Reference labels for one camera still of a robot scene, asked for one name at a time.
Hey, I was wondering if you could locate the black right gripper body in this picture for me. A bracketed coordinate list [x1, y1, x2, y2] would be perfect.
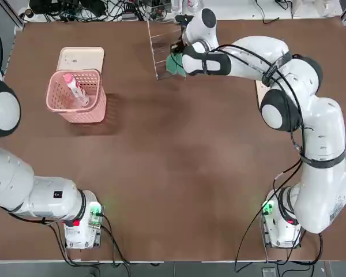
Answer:
[170, 40, 188, 56]

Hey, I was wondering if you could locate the green microfibre cloth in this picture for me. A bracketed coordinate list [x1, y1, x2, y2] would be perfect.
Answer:
[165, 53, 189, 78]

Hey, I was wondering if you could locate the clear acrylic tiered shelf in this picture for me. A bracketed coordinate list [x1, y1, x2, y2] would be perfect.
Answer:
[146, 18, 191, 81]

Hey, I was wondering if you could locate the pink perforated plastic basket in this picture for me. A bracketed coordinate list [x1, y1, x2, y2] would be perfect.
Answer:
[46, 69, 108, 125]

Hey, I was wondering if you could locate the small electronics board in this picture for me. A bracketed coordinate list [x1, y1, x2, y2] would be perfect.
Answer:
[151, 4, 173, 20]

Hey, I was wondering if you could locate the cream tray with rabbit print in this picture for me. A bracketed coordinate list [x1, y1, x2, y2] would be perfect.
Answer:
[56, 46, 106, 73]
[255, 80, 266, 110]

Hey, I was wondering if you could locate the black device box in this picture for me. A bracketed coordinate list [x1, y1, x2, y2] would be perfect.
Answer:
[30, 0, 81, 14]

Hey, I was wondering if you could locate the green lit connector board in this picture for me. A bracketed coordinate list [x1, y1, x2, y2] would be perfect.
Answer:
[261, 201, 276, 216]
[88, 201, 105, 231]

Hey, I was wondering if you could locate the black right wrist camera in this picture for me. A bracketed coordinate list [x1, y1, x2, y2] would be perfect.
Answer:
[175, 13, 194, 24]

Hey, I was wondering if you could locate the thin black cable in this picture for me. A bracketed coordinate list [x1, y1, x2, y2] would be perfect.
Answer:
[253, 0, 281, 25]

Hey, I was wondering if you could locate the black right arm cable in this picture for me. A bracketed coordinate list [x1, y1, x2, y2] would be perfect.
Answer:
[201, 43, 317, 220]

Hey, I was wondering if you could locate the black base cable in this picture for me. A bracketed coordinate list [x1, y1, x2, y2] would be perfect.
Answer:
[301, 227, 324, 265]
[235, 206, 268, 274]
[99, 213, 132, 265]

